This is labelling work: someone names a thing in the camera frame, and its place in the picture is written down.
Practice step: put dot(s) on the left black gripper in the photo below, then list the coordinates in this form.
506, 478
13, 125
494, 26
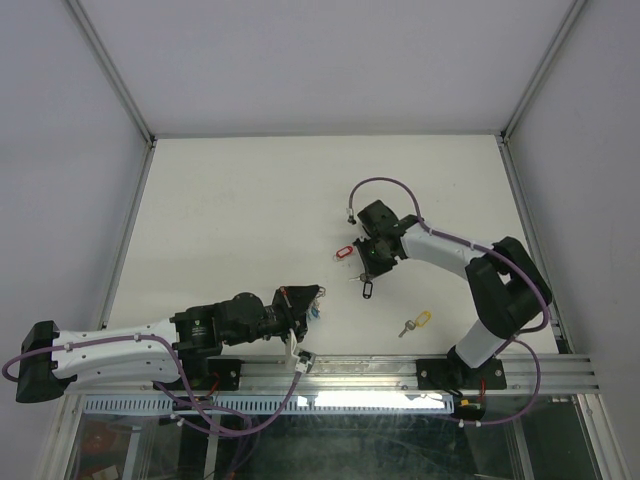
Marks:
294, 302

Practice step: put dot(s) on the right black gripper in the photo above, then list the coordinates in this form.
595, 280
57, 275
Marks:
370, 268

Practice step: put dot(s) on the large keyring with coloured keys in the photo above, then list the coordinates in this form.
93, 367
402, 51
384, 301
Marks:
314, 309

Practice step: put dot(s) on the key with black tag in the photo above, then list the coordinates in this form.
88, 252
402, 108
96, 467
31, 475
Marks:
367, 281

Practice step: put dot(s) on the key with red tag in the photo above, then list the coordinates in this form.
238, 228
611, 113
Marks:
343, 253

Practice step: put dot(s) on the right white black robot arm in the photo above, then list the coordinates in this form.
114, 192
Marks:
507, 289

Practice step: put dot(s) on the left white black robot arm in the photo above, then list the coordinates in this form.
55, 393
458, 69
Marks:
166, 351

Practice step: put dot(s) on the key with yellow tag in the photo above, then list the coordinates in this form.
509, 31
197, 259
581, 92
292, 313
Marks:
419, 322

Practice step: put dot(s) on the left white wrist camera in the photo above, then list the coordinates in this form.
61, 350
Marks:
296, 359

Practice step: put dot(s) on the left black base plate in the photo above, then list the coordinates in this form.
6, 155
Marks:
213, 374

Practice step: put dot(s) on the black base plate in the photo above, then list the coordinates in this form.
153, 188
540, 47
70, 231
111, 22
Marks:
444, 374
213, 374

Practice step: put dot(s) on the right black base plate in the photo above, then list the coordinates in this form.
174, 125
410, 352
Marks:
444, 374

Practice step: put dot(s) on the grey slotted cable duct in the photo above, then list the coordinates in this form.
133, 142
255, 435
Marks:
323, 403

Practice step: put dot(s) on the aluminium mounting rail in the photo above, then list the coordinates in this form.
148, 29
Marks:
553, 374

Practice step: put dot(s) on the right aluminium frame post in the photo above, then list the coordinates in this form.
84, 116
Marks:
543, 68

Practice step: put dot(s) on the aluminium frame post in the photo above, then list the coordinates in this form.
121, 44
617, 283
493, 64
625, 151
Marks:
97, 48
543, 68

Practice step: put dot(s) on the left aluminium frame post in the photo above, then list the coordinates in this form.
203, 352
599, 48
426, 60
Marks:
97, 48

